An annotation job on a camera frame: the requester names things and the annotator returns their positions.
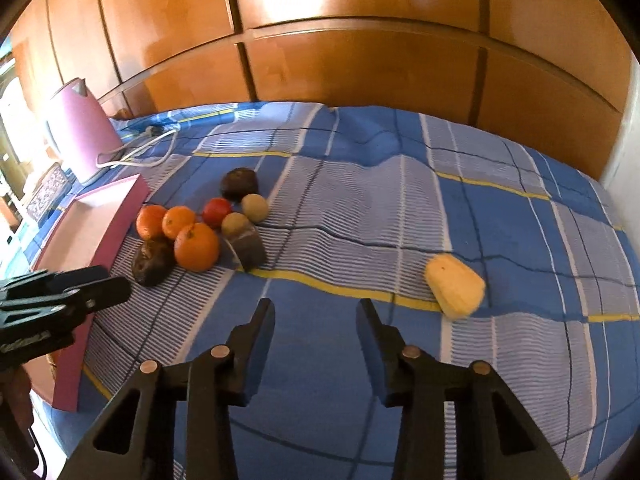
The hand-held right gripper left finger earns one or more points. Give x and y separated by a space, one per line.
253 355

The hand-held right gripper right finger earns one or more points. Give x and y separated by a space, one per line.
376 355

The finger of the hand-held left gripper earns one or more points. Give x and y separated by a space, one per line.
102 294
75 279

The pink tray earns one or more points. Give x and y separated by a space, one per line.
85 240

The oblong dark brown fruit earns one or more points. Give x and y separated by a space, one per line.
152 262

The small orange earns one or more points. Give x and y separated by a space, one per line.
151 221
178 220

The grey brown cut fruit piece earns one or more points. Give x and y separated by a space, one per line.
246 251

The large orange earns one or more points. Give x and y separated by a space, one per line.
196 247

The small tan round fruit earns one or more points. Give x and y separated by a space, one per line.
255 207
235 223

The red tomato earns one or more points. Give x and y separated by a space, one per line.
216 212

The patterned box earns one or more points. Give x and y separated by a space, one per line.
47 191

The yellow sponge block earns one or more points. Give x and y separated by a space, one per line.
455 286

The pink electric kettle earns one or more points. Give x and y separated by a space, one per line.
82 130

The blue plaid blanket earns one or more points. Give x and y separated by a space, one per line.
400 200

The round dark brown fruit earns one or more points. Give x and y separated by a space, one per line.
240 183

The wooden wardrobe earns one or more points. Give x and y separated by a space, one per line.
350 35

